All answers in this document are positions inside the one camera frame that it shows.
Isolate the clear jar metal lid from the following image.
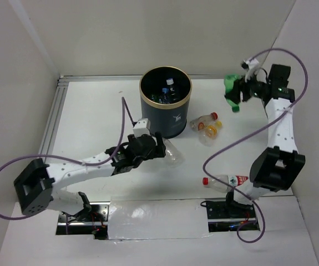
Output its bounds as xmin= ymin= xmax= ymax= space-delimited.
xmin=163 ymin=138 xmax=184 ymax=167

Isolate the clear bottle blue label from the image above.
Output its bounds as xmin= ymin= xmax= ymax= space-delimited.
xmin=159 ymin=88 xmax=171 ymax=104

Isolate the clear bottle white cap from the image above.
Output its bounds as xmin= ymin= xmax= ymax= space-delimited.
xmin=166 ymin=78 xmax=180 ymax=103

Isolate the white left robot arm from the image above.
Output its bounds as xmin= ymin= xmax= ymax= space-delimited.
xmin=14 ymin=132 xmax=166 ymax=221

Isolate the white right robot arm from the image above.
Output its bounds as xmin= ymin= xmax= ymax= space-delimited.
xmin=224 ymin=62 xmax=306 ymax=217

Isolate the dark bin with gold rim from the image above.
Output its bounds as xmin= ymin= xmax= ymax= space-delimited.
xmin=139 ymin=66 xmax=193 ymax=139

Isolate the clear bottle red cap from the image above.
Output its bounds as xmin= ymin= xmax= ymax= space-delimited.
xmin=189 ymin=112 xmax=218 ymax=131

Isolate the clear bottle yellow cap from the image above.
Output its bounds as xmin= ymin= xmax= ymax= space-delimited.
xmin=199 ymin=120 xmax=222 ymax=146

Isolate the silver tape sheet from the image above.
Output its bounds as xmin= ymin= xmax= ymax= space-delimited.
xmin=108 ymin=199 xmax=209 ymax=240

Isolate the clear bottle red label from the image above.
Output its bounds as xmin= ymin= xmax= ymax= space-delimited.
xmin=202 ymin=175 xmax=249 ymax=193

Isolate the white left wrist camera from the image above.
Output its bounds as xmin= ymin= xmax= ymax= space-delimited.
xmin=133 ymin=118 xmax=150 ymax=137

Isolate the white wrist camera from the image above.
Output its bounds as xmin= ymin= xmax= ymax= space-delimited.
xmin=133 ymin=118 xmax=150 ymax=137
xmin=241 ymin=57 xmax=260 ymax=83

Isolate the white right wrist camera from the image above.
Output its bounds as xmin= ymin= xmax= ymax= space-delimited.
xmin=241 ymin=57 xmax=260 ymax=83

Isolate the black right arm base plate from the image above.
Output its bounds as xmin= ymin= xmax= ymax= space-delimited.
xmin=200 ymin=200 xmax=260 ymax=232

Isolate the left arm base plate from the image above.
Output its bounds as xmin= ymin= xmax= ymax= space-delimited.
xmin=55 ymin=202 xmax=110 ymax=240

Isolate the aluminium frame rail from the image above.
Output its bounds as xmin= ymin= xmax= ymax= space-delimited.
xmin=37 ymin=74 xmax=257 ymax=161

